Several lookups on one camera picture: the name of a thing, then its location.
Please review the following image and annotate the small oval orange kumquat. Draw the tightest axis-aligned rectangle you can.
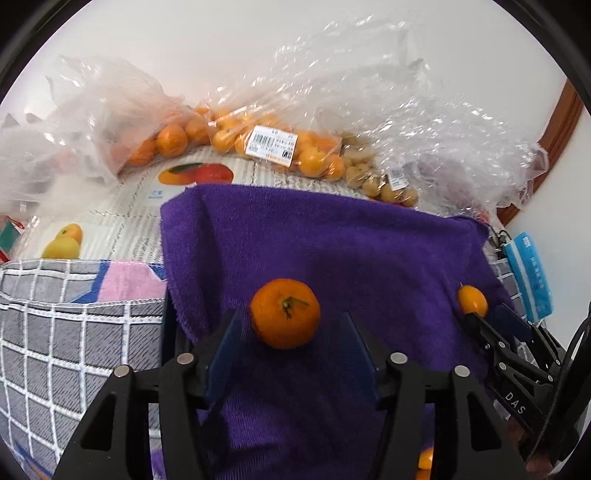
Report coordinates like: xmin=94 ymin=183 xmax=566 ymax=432
xmin=457 ymin=284 xmax=489 ymax=318

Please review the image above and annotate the clear labelled bag of oranges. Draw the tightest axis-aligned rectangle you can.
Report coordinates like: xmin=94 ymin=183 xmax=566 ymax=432
xmin=203 ymin=105 xmax=348 ymax=182

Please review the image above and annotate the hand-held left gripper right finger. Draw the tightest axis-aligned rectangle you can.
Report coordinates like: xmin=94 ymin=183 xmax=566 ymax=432
xmin=339 ymin=311 xmax=532 ymax=480

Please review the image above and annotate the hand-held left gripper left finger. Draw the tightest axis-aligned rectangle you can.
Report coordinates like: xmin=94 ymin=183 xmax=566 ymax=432
xmin=54 ymin=309 xmax=245 ymax=480

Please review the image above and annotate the white plastic bag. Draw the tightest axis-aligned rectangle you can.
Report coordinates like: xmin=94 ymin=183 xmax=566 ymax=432
xmin=0 ymin=113 xmax=116 ymax=217

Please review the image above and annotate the clear bag of brown fruits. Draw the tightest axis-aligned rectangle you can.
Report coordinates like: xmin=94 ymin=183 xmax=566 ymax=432
xmin=339 ymin=130 xmax=419 ymax=208

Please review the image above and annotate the purple towel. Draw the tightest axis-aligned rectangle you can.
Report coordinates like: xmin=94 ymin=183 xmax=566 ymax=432
xmin=159 ymin=184 xmax=518 ymax=480

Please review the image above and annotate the crumpled clear plastic wrap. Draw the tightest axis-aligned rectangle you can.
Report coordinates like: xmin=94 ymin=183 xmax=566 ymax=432
xmin=208 ymin=14 xmax=551 ymax=214

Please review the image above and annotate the red and green carton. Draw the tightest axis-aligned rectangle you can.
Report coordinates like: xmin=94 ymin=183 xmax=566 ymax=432
xmin=0 ymin=217 xmax=27 ymax=262

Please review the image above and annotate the brown wooden door frame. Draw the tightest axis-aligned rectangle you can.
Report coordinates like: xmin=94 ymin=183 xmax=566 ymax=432
xmin=496 ymin=78 xmax=585 ymax=228

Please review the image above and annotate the grey plaid blanket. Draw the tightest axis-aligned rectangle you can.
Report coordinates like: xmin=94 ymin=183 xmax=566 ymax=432
xmin=0 ymin=251 xmax=527 ymax=480

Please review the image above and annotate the pinkish plastic bag of oranges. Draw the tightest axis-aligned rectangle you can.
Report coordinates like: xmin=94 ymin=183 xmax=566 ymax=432
xmin=44 ymin=54 xmax=214 ymax=185

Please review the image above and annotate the blue tissue pack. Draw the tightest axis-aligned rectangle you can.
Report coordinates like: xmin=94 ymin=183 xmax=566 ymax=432
xmin=503 ymin=232 xmax=555 ymax=320

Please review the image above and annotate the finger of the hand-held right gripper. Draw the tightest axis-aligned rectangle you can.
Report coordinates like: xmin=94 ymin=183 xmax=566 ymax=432
xmin=489 ymin=303 xmax=568 ymax=358
xmin=462 ymin=312 xmax=520 ymax=370

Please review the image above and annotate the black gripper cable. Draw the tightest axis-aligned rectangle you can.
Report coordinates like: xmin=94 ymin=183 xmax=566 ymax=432
xmin=538 ymin=300 xmax=591 ymax=444

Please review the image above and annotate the mandarin orange with green stem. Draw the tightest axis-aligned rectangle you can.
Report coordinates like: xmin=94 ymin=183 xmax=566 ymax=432
xmin=250 ymin=278 xmax=321 ymax=350

